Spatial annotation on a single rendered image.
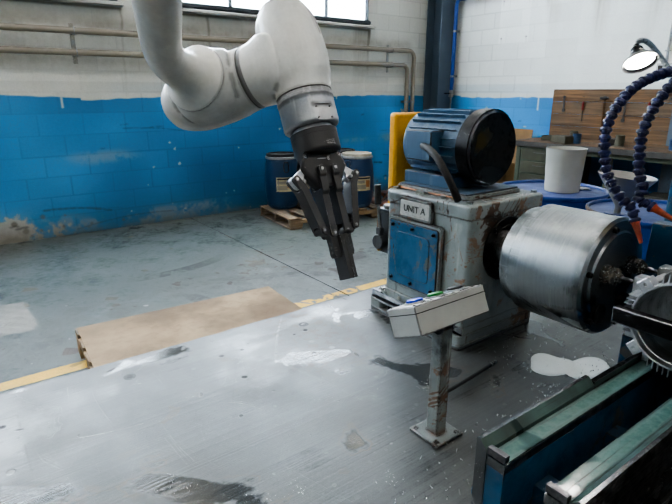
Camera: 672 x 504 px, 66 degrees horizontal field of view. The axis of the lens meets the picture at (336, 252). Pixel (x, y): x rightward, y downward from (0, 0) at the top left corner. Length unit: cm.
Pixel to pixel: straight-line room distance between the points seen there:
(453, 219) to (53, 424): 94
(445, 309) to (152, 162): 538
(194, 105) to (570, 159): 252
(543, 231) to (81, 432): 99
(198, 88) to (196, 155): 540
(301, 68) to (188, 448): 67
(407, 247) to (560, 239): 40
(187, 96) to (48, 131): 501
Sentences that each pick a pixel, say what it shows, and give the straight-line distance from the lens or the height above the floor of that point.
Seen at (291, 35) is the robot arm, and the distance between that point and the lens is 84.
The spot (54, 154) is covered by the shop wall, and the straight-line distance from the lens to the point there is 586.
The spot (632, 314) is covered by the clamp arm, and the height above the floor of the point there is 103.
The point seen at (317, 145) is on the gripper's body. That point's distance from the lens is 80.
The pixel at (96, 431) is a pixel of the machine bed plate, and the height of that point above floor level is 80.
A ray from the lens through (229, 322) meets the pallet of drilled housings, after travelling 305.
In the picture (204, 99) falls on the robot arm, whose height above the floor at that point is 139.
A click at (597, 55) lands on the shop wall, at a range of 700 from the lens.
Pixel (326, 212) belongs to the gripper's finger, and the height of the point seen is 123.
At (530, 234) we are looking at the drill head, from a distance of 117.
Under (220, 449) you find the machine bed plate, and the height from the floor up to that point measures 80.
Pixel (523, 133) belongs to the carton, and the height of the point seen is 90.
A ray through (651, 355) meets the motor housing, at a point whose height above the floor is 95.
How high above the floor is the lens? 141
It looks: 17 degrees down
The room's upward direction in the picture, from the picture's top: straight up
